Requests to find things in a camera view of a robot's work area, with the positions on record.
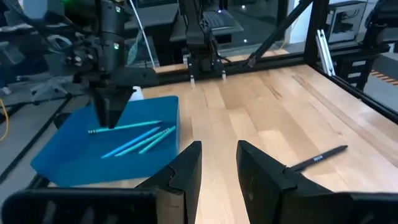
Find black pen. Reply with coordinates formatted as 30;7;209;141
287;144;349;173

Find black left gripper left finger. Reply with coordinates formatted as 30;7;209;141
135;140;203;224

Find black floor mat orange stripes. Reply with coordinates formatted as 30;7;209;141
369;68;398;86

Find black diagonal support strut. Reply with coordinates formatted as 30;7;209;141
247;0;313;68

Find light blue pencil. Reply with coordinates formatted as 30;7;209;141
100;126;162;159

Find yellow cable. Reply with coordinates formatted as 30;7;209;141
0;98;9;142

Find green snake plant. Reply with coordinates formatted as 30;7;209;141
126;29;149;68

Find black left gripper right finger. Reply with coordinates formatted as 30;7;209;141
235;139;341;224

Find white chair base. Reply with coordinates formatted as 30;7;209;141
29;76;86;102

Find silver bracket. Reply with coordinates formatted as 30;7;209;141
315;29;336;77

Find teal pencil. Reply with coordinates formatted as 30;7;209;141
138;125;177;155
87;119;162;134
114;126;172;157

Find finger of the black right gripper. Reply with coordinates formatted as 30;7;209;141
93;88;110;129
109;88;136;129

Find black keyboard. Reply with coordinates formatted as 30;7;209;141
203;9;239;30

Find black aluminium table frame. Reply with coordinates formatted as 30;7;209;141
0;0;398;187

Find white plant pot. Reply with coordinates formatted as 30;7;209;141
129;86;144;102

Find black drawer cabinet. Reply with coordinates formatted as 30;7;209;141
334;52;374;91

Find open computer case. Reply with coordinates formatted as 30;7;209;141
325;0;369;44

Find blue plastic tray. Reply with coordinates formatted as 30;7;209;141
30;95;181;188

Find white cable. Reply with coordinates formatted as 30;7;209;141
127;0;156;68

